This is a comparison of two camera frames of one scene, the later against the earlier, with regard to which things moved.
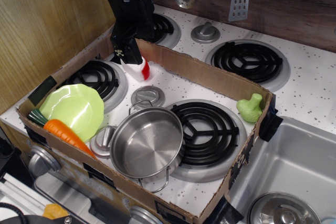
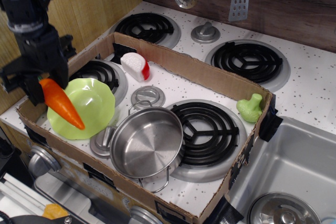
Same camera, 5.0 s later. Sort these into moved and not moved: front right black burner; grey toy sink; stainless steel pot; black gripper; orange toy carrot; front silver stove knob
Moved: orange toy carrot; black gripper
Not moved: stainless steel pot; front silver stove knob; front right black burner; grey toy sink
